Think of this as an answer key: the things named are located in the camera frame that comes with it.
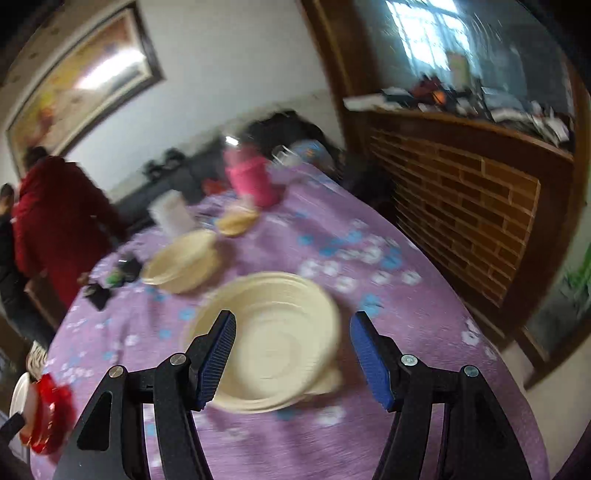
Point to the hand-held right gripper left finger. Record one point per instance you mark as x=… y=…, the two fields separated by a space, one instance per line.
x=216 y=360

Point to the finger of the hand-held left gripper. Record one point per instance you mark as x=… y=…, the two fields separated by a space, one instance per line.
x=11 y=427

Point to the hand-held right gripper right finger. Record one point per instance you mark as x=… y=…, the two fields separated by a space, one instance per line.
x=371 y=364

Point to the red plastic bowl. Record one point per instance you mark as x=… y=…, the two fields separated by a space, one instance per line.
x=51 y=415

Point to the cream plastic bowl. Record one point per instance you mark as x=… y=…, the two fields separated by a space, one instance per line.
x=182 y=263
x=277 y=337

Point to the white paper bowl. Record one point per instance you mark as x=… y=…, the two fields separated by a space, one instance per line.
x=19 y=397

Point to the purple floral tablecloth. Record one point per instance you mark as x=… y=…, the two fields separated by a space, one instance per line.
x=286 y=443

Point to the small black object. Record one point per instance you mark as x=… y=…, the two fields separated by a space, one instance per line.
x=128 y=270

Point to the black phone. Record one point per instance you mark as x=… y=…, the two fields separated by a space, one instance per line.
x=99 y=297

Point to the plastic bag of food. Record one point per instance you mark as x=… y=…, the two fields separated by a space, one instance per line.
x=236 y=221

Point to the white plastic jar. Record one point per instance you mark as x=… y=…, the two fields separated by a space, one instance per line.
x=171 y=214

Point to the wooden brick-pattern cabinet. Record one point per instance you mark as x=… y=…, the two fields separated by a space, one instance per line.
x=461 y=207

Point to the black low cabinet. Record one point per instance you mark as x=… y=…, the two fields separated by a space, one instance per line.
x=152 y=189

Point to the pink thermos bottle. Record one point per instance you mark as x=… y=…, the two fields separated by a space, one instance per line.
x=251 y=177

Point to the black gadget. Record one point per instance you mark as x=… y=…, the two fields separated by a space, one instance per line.
x=152 y=168
x=174 y=159

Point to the green printed panel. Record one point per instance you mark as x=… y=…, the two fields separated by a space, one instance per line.
x=565 y=300

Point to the clear plastic cup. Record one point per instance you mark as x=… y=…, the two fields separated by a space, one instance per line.
x=285 y=156

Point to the pile of assorted tools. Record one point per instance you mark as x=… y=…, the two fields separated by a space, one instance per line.
x=461 y=99

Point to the glass window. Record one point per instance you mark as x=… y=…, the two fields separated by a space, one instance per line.
x=461 y=41

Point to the framed wall painting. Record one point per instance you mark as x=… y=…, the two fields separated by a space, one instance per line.
x=87 y=74

